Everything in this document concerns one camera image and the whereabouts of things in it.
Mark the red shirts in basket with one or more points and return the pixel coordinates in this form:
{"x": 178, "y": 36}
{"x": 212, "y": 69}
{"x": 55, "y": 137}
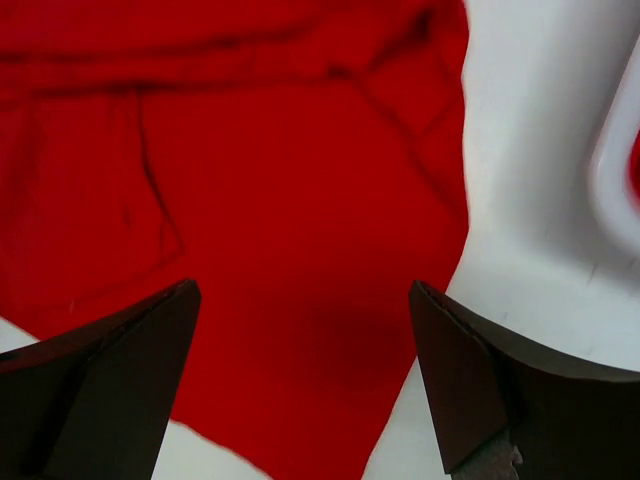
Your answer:
{"x": 633, "y": 172}

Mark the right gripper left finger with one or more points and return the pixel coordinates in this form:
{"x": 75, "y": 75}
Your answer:
{"x": 94, "y": 402}

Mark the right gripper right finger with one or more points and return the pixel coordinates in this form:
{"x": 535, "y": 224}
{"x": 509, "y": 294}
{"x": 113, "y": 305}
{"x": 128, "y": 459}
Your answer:
{"x": 506, "y": 407}

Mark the red t shirt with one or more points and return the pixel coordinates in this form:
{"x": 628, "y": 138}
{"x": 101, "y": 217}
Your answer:
{"x": 301, "y": 160}

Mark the white plastic basket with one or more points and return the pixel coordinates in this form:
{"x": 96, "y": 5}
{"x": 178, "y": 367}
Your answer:
{"x": 613, "y": 199}

